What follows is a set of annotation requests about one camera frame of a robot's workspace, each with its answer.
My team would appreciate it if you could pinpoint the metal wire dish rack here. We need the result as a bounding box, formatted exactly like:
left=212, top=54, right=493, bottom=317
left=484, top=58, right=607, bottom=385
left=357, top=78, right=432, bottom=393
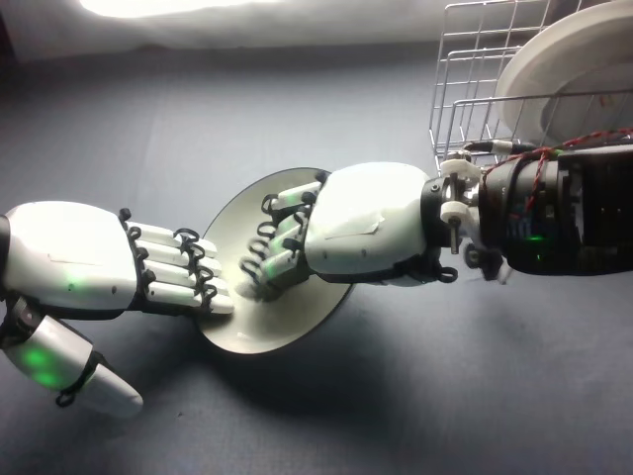
left=425, top=0, right=633, bottom=172

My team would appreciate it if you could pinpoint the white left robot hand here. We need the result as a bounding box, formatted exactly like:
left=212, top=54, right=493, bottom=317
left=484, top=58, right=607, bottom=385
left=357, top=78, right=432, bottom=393
left=0, top=199, right=235, bottom=422

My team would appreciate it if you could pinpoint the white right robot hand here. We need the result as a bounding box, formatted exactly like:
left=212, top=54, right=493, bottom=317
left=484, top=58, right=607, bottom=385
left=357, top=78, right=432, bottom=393
left=238, top=160, right=457, bottom=304

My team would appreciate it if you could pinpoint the white round plate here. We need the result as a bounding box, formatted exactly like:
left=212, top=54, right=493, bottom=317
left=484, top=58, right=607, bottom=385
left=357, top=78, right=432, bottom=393
left=197, top=166, right=353, bottom=356
left=496, top=2, right=633, bottom=149

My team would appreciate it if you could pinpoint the red twisted cable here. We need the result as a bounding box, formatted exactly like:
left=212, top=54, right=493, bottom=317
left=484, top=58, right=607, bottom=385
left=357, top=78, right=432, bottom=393
left=482, top=127, right=633, bottom=215

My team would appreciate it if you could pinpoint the grey table cloth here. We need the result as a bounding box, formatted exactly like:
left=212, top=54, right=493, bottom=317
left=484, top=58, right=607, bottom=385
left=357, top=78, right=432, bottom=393
left=0, top=39, right=633, bottom=475

